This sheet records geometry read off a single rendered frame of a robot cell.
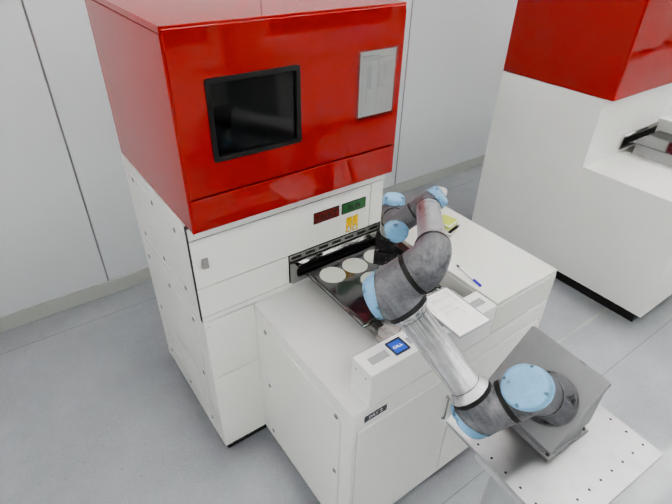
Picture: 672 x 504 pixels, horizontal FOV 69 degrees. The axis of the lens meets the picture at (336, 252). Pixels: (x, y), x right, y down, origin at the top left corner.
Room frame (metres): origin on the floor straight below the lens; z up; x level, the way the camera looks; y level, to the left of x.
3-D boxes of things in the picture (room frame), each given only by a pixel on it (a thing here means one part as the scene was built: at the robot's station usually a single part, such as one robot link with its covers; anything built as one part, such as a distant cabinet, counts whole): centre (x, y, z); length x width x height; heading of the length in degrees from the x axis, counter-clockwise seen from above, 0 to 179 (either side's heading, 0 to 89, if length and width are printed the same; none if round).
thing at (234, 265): (1.55, 0.15, 1.02); 0.82 x 0.03 x 0.40; 126
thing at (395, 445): (1.45, -0.27, 0.41); 0.97 x 0.64 x 0.82; 126
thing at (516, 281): (1.64, -0.51, 0.89); 0.62 x 0.35 x 0.14; 36
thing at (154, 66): (1.80, 0.33, 1.52); 0.81 x 0.75 x 0.59; 126
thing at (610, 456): (0.89, -0.62, 0.75); 0.45 x 0.44 x 0.13; 33
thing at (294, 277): (1.65, 0.00, 0.89); 0.44 x 0.02 x 0.10; 126
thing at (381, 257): (1.48, -0.18, 1.05); 0.09 x 0.08 x 0.12; 80
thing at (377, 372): (1.15, -0.30, 0.89); 0.55 x 0.09 x 0.14; 126
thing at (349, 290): (1.49, -0.14, 0.90); 0.34 x 0.34 x 0.01; 36
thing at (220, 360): (1.83, 0.35, 0.41); 0.82 x 0.71 x 0.82; 126
